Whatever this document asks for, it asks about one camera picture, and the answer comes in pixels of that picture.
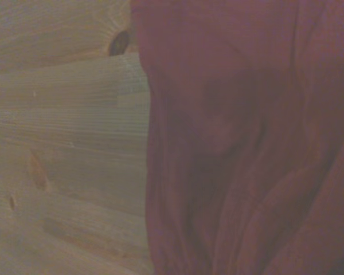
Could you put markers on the rust red shorts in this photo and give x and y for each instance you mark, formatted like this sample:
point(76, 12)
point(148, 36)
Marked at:
point(246, 143)

